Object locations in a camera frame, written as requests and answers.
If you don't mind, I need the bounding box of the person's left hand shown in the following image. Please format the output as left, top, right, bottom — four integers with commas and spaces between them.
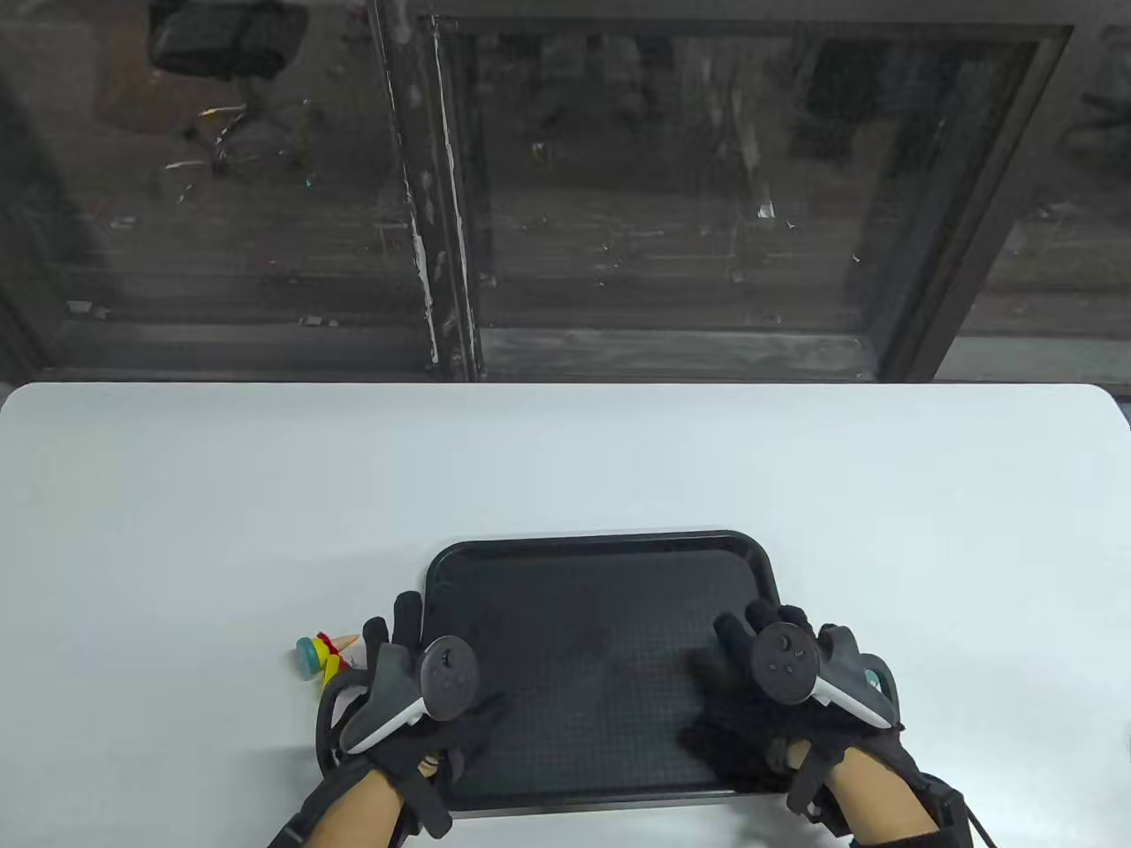
340, 590, 509, 840

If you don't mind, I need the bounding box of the person's right hand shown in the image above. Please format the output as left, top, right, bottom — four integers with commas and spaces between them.
676, 601, 922, 836

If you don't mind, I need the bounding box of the person's left forearm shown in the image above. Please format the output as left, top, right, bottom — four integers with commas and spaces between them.
299, 767, 409, 848

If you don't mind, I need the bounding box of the person's right forearm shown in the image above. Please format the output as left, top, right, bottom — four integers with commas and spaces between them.
829, 742, 939, 848

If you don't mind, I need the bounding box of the grey left hand controller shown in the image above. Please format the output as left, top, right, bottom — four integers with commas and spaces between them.
315, 636, 482, 771

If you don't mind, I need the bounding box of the grey hand controller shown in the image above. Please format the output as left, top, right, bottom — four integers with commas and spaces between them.
315, 636, 482, 771
749, 623, 895, 731

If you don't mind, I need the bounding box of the grey right hand controller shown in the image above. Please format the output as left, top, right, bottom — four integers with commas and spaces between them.
749, 623, 895, 731

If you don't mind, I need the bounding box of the black plastic tray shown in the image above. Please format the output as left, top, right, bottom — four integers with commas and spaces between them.
422, 530, 784, 814

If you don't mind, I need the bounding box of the black office chair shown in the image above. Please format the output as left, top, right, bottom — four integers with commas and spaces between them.
146, 0, 310, 191

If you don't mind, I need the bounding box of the dark metal window frame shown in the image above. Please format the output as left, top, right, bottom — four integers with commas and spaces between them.
0, 0, 1131, 385

